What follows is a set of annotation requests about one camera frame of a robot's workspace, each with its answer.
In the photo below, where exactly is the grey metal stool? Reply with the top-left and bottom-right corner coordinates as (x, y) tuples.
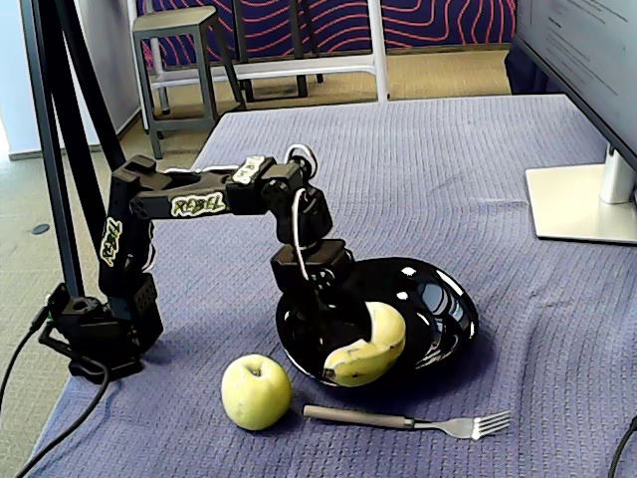
(131, 5), (248, 160)

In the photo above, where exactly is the silver monitor stand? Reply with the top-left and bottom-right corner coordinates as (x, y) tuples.
(525, 142), (637, 248)

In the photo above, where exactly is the black tripod stand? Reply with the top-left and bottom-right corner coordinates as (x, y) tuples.
(19, 0), (141, 300)

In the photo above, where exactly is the thin black power cable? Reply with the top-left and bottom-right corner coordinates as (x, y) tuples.
(0, 306), (54, 414)

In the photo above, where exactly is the purple panel with red lines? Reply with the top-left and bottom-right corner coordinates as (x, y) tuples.
(137, 0), (518, 69)

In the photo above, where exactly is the metal fork grey handle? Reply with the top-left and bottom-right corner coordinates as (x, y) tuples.
(302, 403), (513, 442)

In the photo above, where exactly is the white metal bench frame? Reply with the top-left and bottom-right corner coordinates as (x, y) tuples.
(147, 0), (390, 119)

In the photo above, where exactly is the glossy black plate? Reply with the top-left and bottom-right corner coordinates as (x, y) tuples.
(275, 256), (480, 389)

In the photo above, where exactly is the blue-grey woven tablecloth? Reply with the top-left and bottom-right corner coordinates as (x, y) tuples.
(19, 94), (637, 478)

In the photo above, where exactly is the computer monitor screen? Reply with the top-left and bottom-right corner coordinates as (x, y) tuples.
(511, 0), (637, 173)

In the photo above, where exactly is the thick black USB cable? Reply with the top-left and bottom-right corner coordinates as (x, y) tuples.
(12, 358), (110, 478)

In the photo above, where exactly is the green apple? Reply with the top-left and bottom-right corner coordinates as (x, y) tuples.
(220, 353), (294, 432)

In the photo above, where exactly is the yellow banana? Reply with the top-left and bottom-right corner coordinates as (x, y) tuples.
(321, 301), (407, 388)

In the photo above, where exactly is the black chair frame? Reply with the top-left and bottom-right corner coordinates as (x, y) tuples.
(232, 0), (325, 103)

